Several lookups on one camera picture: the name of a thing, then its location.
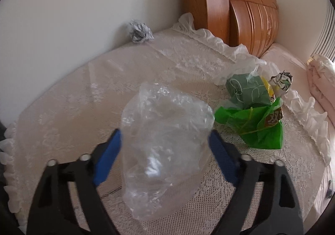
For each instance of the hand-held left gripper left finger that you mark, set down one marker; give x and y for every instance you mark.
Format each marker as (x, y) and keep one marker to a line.
(108, 156)

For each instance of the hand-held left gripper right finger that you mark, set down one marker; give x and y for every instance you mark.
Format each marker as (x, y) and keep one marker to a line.
(222, 156)

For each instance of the clear plastic bag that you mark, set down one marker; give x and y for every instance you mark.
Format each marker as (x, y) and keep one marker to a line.
(162, 133)

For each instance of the bright green snack wrapper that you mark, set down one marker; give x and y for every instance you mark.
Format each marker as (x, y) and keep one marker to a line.
(251, 126)

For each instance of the white lace tablecloth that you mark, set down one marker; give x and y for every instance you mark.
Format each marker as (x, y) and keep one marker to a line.
(78, 94)

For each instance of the dark green packet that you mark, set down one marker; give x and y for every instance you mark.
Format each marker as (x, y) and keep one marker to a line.
(246, 88)

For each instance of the yellow snack wrapper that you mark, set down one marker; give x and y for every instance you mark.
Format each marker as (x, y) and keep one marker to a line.
(269, 88)

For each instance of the crumpled paper ball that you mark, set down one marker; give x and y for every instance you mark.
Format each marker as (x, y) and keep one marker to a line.
(140, 32)
(281, 82)

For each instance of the folded pink quilt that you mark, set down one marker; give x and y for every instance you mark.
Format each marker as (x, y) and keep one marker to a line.
(323, 80)

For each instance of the carved wooden headboard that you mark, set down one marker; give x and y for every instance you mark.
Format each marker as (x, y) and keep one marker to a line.
(251, 12)

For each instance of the wooden board with round sticker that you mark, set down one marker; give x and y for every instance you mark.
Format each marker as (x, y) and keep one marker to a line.
(206, 7)

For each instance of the white ribbed radiator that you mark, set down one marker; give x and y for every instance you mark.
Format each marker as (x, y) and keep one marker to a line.
(327, 31)

